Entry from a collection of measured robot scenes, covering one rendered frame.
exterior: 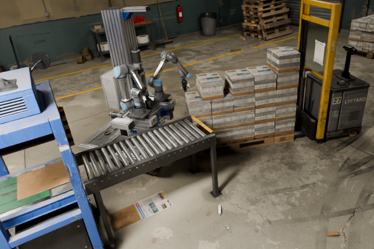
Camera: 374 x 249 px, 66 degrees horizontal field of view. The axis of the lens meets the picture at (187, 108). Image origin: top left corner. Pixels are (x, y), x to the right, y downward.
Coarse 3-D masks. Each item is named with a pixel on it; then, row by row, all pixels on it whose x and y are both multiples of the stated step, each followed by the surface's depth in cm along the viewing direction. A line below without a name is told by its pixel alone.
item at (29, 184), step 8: (40, 168) 276; (48, 168) 275; (56, 168) 273; (64, 168) 272; (24, 176) 267; (32, 176) 266; (40, 176) 265; (48, 176) 264; (56, 176) 263; (64, 176) 262; (24, 184) 257; (32, 184) 256; (40, 184) 255; (48, 184) 254; (56, 184) 253; (24, 192) 247; (32, 192) 246
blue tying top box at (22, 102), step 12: (12, 72) 236; (24, 72) 233; (24, 84) 206; (0, 96) 192; (12, 96) 196; (24, 96) 199; (36, 96) 214; (0, 108) 195; (12, 108) 199; (24, 108) 203; (36, 108) 206; (0, 120) 197; (12, 120) 201
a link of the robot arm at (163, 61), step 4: (164, 52) 398; (168, 52) 393; (164, 56) 395; (164, 60) 395; (160, 64) 397; (164, 64) 398; (160, 68) 397; (156, 72) 397; (160, 72) 398; (152, 76) 397; (156, 76) 397; (148, 80) 399; (152, 80) 394; (148, 84) 401
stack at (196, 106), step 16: (192, 96) 386; (224, 96) 376; (240, 96) 373; (256, 96) 377; (272, 96) 380; (192, 112) 372; (208, 112) 376; (240, 112) 383; (256, 112) 387; (272, 112) 391; (240, 128) 394; (256, 128) 398; (272, 128) 401; (224, 144) 421; (272, 144) 413
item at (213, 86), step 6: (210, 78) 374; (216, 78) 371; (204, 84) 359; (210, 84) 361; (216, 84) 362; (222, 84) 363; (204, 90) 364; (210, 90) 365; (216, 90) 366; (222, 90) 367; (204, 96) 367; (210, 96) 368
